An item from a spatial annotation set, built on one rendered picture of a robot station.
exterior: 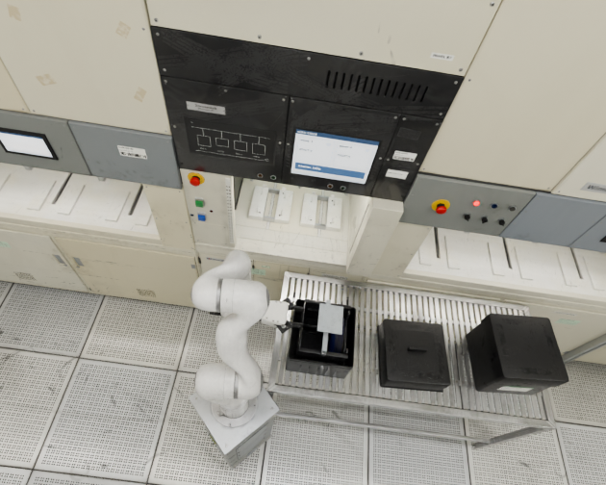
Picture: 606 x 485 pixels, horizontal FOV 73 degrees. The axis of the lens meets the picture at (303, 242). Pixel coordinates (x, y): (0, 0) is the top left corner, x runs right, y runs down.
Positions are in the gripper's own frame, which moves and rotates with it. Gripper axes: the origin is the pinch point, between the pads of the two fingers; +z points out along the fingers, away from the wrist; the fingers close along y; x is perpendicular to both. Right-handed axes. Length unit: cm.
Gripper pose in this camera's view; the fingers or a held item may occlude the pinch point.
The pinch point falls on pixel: (299, 317)
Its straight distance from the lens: 167.6
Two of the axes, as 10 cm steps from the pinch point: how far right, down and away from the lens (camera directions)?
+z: 9.9, 1.5, 0.3
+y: -1.1, 8.2, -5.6
